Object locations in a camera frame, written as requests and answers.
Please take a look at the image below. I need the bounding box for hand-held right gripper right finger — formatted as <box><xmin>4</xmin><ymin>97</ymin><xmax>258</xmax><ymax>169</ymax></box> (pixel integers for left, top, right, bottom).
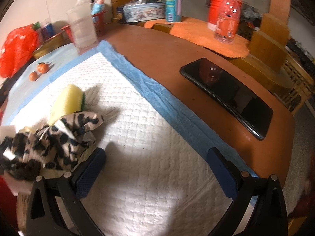
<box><xmin>207</xmin><ymin>147</ymin><xmax>288</xmax><ymax>236</ymax></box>

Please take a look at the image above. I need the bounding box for blue and pink bottle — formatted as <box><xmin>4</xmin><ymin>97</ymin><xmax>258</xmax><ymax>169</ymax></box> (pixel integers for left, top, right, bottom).
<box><xmin>91</xmin><ymin>0</ymin><xmax>105</xmax><ymax>15</ymax></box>

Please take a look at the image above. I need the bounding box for clear plastic container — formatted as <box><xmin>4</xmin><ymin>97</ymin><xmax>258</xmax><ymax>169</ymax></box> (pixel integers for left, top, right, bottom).
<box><xmin>66</xmin><ymin>7</ymin><xmax>97</xmax><ymax>54</ymax></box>

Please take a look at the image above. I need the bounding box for orange drink bottle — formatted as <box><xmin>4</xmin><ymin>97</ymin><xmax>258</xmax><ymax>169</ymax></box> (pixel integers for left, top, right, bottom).
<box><xmin>214</xmin><ymin>0</ymin><xmax>241</xmax><ymax>45</ymax></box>

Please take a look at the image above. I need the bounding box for black smartphone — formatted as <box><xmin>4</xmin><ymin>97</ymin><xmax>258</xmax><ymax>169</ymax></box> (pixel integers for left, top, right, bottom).
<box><xmin>180</xmin><ymin>58</ymin><xmax>273</xmax><ymax>140</ymax></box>

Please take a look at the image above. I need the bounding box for orange towel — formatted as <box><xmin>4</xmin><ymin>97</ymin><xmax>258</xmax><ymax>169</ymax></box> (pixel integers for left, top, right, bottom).
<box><xmin>144</xmin><ymin>17</ymin><xmax>249</xmax><ymax>59</ymax></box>

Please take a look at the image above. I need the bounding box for light blue pad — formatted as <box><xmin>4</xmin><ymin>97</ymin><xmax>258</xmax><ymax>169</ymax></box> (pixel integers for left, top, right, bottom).
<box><xmin>5</xmin><ymin>43</ymin><xmax>102</xmax><ymax>109</ymax></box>

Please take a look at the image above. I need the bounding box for yellow sponge green backing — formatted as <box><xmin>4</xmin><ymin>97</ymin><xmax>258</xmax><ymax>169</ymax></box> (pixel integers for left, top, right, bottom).
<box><xmin>48</xmin><ymin>84</ymin><xmax>86</xmax><ymax>126</ymax></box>

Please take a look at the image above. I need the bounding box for red plastic bag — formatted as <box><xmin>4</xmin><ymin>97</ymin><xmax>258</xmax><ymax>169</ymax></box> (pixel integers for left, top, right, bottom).
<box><xmin>0</xmin><ymin>23</ymin><xmax>39</xmax><ymax>78</ymax></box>

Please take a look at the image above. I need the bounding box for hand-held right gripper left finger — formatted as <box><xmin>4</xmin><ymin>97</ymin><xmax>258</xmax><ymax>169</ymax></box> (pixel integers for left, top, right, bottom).
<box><xmin>26</xmin><ymin>147</ymin><xmax>106</xmax><ymax>236</ymax></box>

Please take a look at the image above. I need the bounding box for printed oval tin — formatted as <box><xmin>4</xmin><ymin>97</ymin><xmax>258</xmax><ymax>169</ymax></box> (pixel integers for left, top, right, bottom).
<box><xmin>116</xmin><ymin>0</ymin><xmax>166</xmax><ymax>24</ymax></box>

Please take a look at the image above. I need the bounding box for red plastic basket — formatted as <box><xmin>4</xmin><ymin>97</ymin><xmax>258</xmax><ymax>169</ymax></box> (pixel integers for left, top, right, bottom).
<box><xmin>61</xmin><ymin>10</ymin><xmax>107</xmax><ymax>38</ymax></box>

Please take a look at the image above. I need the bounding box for wooden chair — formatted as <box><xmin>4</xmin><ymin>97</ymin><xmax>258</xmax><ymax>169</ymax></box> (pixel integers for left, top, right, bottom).
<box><xmin>246</xmin><ymin>12</ymin><xmax>315</xmax><ymax>113</ymax></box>

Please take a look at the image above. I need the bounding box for teal printed canister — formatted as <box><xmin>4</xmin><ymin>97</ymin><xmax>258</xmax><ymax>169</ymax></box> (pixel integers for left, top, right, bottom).
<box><xmin>165</xmin><ymin>0</ymin><xmax>184</xmax><ymax>22</ymax></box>

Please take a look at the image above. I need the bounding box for white quilted pad blue border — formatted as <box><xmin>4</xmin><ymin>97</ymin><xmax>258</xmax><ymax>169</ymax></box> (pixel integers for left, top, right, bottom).
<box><xmin>0</xmin><ymin>41</ymin><xmax>259</xmax><ymax>236</ymax></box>

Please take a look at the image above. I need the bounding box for blue can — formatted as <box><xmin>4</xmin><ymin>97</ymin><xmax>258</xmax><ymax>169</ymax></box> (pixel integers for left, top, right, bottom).
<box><xmin>41</xmin><ymin>22</ymin><xmax>53</xmax><ymax>40</ymax></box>

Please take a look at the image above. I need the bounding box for leopard print cloth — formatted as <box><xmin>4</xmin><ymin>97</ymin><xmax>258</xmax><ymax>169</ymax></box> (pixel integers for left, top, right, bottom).
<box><xmin>0</xmin><ymin>112</ymin><xmax>104</xmax><ymax>181</ymax></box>

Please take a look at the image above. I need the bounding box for stack of orange cups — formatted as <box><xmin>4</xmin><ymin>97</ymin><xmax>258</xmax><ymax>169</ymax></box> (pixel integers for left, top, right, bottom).
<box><xmin>207</xmin><ymin>0</ymin><xmax>244</xmax><ymax>31</ymax></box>

